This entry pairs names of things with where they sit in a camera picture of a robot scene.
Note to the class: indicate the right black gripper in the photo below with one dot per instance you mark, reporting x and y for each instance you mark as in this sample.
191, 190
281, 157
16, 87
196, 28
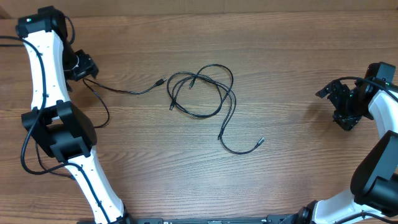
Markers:
348, 120

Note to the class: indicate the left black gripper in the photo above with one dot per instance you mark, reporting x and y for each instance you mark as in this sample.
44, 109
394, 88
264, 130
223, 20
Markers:
89, 66

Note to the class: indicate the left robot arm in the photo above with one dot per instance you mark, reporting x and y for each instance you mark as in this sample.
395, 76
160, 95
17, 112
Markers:
62, 130

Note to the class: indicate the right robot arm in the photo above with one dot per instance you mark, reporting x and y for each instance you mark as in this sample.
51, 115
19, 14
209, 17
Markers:
373, 187

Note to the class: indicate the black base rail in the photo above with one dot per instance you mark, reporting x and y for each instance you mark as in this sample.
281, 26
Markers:
270, 219

